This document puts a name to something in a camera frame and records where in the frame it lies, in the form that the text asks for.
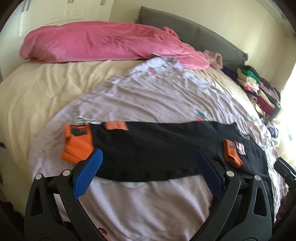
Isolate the dark navy garment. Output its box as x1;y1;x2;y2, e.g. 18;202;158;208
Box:
222;66;238;80

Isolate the black garment with orange patches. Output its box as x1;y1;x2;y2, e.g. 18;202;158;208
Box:
61;121;274;203

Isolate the grey headboard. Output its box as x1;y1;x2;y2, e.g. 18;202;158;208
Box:
135;6;248;71

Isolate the white wardrobe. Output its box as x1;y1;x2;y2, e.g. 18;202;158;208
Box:
13;0;114;28

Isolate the pink blanket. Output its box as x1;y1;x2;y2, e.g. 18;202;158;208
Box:
19;21;210;70

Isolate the lilac strawberry print sheet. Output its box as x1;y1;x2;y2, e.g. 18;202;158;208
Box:
29;57;287;240

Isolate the dusty pink crumpled garment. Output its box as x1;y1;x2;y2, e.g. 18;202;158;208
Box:
203;50;223;70

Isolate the stack of folded clothes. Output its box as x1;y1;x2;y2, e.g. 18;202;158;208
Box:
236;65;281;121

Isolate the cream bed sheet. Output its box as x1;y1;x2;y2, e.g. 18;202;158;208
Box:
0;59;262;209

